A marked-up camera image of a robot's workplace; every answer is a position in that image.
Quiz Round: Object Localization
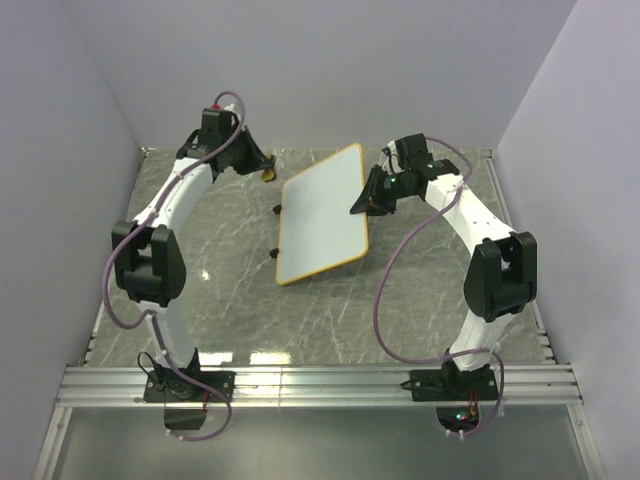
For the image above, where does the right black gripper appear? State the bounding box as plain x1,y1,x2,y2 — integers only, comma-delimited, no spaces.
348,166,415,219

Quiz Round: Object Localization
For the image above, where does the yellow black eraser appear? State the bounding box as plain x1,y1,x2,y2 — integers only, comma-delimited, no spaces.
261,165,277,183

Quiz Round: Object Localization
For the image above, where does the yellow framed whiteboard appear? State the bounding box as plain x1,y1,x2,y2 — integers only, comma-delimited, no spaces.
275,143,369,286

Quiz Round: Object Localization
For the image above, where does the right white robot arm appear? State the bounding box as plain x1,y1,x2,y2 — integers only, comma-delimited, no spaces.
350,159,537,400

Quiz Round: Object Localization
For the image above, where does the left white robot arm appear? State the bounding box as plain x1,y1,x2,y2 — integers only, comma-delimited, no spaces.
102,123,274,402

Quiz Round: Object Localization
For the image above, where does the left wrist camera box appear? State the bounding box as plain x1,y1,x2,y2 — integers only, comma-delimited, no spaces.
198,107,237,145

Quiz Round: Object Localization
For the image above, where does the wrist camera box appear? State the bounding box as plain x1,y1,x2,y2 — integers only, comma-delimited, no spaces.
198,107,237,145
394,133,433,170

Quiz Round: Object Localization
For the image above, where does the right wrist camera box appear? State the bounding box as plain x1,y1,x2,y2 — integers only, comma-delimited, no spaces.
394,133,433,170

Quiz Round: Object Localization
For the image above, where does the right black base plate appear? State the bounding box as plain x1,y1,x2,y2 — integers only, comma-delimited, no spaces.
400,369,499,402

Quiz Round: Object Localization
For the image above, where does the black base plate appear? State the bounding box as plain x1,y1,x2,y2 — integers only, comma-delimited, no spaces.
400,369,499,402
143,369,235,403

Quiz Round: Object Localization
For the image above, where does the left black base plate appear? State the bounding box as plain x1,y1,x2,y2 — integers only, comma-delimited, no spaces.
143,369,235,403

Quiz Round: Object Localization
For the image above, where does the aluminium front rail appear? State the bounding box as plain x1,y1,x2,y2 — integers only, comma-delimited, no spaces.
55,364,583,408

